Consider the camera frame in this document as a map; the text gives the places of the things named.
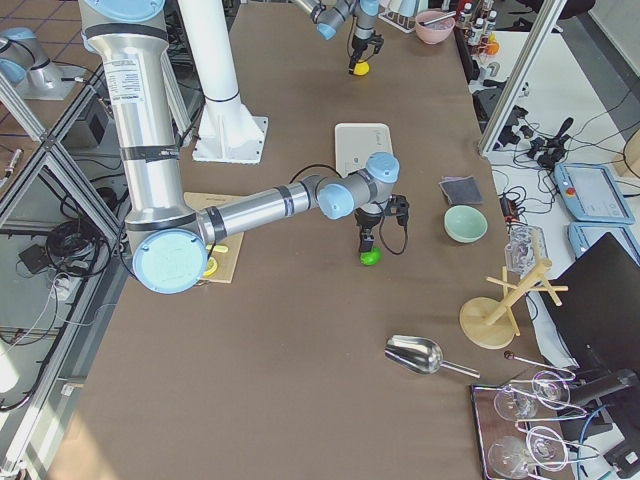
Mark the yellow lemon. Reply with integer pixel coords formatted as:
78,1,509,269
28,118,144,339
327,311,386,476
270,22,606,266
352,61,370,77

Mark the green lime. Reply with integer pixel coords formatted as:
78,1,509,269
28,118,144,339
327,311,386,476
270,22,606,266
360,247,382,266

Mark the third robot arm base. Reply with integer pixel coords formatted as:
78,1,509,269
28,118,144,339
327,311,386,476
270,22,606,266
1,27,73,101

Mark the white rectangular tray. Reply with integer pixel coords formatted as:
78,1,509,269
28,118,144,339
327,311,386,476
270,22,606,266
334,123,393,177

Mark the black glass holder tray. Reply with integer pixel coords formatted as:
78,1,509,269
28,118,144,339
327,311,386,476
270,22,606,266
471,380,599,479

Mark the pink bowl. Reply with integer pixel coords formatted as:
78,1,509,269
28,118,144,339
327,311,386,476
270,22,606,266
415,11,455,45

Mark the purple cloth underneath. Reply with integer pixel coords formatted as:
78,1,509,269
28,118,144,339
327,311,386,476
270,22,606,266
441,176,472,182

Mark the light green bowl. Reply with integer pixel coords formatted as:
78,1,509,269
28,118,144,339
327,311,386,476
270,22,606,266
444,205,488,243

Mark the grey folded cloth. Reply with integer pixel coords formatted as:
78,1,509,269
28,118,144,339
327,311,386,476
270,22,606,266
439,176,484,206

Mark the metal scoop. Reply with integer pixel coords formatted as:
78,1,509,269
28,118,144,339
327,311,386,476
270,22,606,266
384,334,480,379

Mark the bamboo cutting board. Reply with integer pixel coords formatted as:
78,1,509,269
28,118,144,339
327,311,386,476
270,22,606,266
184,192,244,286

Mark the wooden cup rack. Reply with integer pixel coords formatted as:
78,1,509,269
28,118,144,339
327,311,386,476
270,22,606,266
459,257,569,349

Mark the lower lemon slice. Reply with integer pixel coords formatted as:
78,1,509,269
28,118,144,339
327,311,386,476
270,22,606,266
202,257,219,278

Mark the glass cup on rack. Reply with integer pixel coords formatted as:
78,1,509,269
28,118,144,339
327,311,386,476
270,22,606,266
505,225,548,277

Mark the lower blue teach pendant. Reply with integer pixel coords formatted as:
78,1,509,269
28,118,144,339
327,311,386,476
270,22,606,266
567,222,639,263

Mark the blue teach pendant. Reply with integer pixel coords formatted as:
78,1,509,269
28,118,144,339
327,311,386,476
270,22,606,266
553,163,635,225
567,222,639,263

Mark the wine glass upper left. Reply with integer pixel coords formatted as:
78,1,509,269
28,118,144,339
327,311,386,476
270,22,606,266
493,387,538,421

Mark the wine glass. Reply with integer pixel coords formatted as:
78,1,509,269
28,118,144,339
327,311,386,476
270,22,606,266
493,387,538,421
531,370,570,411
526,426,568,472
488,436,535,479

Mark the upper blue teach pendant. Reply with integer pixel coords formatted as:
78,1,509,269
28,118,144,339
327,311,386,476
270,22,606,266
553,163,635,225

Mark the wine glass upper right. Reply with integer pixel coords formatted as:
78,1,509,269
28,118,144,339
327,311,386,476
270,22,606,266
531,370,570,411

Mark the black monitor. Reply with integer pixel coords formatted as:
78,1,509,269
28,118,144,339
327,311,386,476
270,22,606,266
534,234,639,372

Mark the wine glass lower left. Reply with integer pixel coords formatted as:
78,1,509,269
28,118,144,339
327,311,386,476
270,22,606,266
488,436,535,479

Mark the wine glass lower right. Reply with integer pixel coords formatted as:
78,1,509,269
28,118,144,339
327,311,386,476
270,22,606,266
526,426,568,472

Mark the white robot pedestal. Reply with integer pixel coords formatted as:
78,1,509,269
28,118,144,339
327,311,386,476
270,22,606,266
179,0,268,164

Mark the aluminium frame post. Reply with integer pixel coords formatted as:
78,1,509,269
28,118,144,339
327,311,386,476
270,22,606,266
478,0,567,157

